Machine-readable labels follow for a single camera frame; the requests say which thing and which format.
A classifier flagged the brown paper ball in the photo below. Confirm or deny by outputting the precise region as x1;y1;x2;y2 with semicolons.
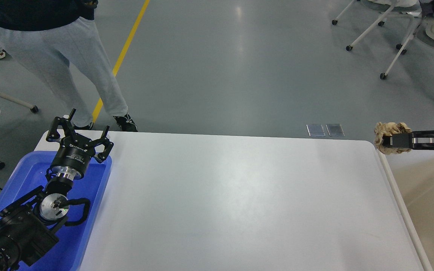
374;122;412;155

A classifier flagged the right metal floor plate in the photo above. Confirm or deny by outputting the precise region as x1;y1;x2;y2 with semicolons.
325;123;345;137

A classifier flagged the left metal floor plate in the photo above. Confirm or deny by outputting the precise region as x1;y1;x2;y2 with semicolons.
306;124;326;137

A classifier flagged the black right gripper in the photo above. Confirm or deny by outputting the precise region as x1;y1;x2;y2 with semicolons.
381;130;434;150

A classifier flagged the beige plastic bin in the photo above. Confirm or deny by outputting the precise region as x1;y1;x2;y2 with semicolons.
377;150;434;271

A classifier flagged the metal floor plate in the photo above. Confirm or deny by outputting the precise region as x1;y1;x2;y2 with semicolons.
306;124;326;137
325;123;345;137

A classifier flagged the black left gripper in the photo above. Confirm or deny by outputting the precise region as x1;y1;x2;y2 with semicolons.
46;109;114;180

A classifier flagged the blue plastic bin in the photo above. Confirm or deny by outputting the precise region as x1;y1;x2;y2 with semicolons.
0;151;112;271

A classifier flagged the white rolling chair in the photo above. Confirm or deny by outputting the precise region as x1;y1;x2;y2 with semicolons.
331;0;423;80

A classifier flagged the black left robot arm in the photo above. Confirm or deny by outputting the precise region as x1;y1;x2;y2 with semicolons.
0;109;114;271

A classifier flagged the person in grey trousers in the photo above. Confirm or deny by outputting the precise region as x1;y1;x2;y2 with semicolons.
0;0;138;132

